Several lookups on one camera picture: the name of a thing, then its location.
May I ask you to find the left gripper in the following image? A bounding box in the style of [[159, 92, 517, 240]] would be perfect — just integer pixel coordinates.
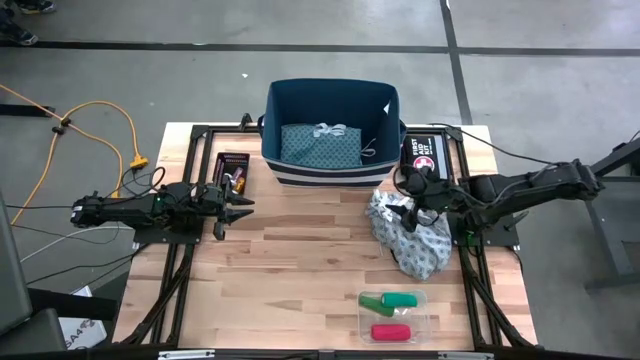
[[191, 180, 256, 242]]

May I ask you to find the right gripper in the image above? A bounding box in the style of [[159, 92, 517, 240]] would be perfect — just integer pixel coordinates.
[[385, 166, 454, 235]]

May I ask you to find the grey patterned cloth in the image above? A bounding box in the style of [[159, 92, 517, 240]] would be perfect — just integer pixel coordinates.
[[364, 188, 454, 282]]

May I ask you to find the teal-green bandage roll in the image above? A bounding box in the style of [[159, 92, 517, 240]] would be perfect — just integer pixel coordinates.
[[380, 292, 419, 309]]

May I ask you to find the dark green bandage roll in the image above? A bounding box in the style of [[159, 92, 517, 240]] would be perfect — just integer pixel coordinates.
[[358, 294, 396, 318]]

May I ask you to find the teal patterned cloth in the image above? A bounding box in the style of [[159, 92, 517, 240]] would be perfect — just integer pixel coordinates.
[[279, 122, 377, 170]]

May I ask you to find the red bandage roll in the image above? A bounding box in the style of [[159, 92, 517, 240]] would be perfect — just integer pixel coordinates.
[[370, 323, 413, 342]]

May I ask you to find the black slotted plastic basket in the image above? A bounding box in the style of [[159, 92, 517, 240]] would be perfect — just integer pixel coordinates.
[[210, 151, 251, 197]]

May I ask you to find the black first aid kit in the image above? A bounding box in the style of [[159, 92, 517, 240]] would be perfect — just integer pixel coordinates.
[[399, 133, 450, 181]]

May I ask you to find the navy striped fabric bin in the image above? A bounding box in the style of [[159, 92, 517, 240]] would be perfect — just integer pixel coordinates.
[[257, 77, 409, 189]]

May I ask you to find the clear plastic container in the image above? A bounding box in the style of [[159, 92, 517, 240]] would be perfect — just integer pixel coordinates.
[[356, 288, 432, 346]]

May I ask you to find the white printed cardboard box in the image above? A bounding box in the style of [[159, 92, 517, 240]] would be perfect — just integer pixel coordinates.
[[58, 284, 109, 351]]

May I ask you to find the grey metal desk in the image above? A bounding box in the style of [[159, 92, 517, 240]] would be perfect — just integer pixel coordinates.
[[549, 137, 640, 291]]

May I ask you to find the grey office chair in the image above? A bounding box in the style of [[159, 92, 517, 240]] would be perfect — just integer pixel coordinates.
[[0, 189, 119, 359]]

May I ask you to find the black floor strip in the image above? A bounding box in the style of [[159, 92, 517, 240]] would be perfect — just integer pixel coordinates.
[[0, 103, 57, 119]]

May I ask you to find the person's shoe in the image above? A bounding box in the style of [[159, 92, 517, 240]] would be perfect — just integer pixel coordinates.
[[0, 17, 39, 47], [18, 0, 57, 14]]

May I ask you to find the black aluminium table frame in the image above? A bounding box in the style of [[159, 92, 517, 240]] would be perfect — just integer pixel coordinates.
[[112, 122, 541, 360]]

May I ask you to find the white floor cable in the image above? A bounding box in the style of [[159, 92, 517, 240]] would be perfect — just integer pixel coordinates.
[[19, 225, 136, 264]]

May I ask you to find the silver metal bracket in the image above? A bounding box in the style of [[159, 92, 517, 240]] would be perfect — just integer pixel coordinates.
[[158, 349, 216, 360], [437, 352, 496, 360]]

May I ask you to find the orange extension cable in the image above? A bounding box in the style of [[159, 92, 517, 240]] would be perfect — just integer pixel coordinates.
[[0, 83, 149, 226]]

